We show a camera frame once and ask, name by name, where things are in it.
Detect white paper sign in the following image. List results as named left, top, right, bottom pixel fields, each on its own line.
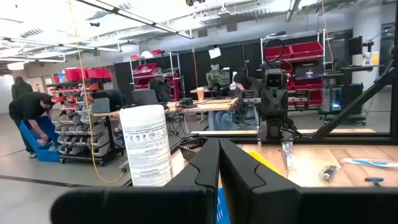
left=208, top=46, right=222, bottom=60

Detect black monitor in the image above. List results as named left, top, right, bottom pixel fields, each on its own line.
left=347, top=35, right=364, bottom=56

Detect yellow cable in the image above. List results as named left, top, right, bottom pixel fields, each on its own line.
left=68, top=0, right=127, bottom=184

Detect person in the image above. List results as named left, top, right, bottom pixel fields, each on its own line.
left=8, top=91, right=56, bottom=159
left=11, top=76, right=34, bottom=100
left=214, top=72, right=262, bottom=131

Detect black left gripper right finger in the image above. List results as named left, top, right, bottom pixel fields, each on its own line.
left=220, top=139, right=398, bottom=224

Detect grey laptop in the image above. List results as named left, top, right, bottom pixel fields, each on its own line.
left=130, top=89, right=159, bottom=107

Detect red storage bin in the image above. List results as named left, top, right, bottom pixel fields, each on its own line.
left=264, top=45, right=293, bottom=62
left=64, top=68, right=90, bottom=82
left=86, top=67, right=113, bottom=79
left=133, top=62, right=159, bottom=77
left=290, top=40, right=324, bottom=58
left=294, top=77, right=324, bottom=91

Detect dark blue razor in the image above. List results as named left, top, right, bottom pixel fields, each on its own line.
left=364, top=176, right=385, bottom=187

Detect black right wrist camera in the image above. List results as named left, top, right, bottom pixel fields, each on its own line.
left=265, top=68, right=284, bottom=90

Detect parts bin rack cart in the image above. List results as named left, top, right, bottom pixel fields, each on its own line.
left=46, top=79, right=125, bottom=166

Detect metal wire shelf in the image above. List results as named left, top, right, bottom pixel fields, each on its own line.
left=129, top=51, right=184, bottom=103
left=260, top=29, right=335, bottom=113

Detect black box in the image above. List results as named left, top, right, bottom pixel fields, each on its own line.
left=341, top=82, right=364, bottom=114

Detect small clear packaged item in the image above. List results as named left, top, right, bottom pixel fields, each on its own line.
left=318, top=164, right=338, bottom=184

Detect white wipes canister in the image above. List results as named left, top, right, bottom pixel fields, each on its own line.
left=119, top=104, right=174, bottom=187

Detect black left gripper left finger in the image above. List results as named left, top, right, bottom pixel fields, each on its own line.
left=50, top=138, right=221, bottom=224

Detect dark jacket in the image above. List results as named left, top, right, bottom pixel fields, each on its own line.
left=148, top=77, right=172, bottom=103

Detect blue white toothbrush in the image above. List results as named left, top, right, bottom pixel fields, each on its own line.
left=341, top=157, right=398, bottom=169

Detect yellow plastic basket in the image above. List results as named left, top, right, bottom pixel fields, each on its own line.
left=248, top=151, right=282, bottom=177

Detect blue plastic basket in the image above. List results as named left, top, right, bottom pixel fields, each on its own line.
left=216, top=186, right=231, bottom=224

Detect wooden desk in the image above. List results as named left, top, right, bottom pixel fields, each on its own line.
left=93, top=98, right=240, bottom=131

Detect blue storage bin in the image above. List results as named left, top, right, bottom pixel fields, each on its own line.
left=19, top=115, right=62, bottom=163

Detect black mesh basket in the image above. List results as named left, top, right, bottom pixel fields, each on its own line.
left=178, top=136, right=209, bottom=162

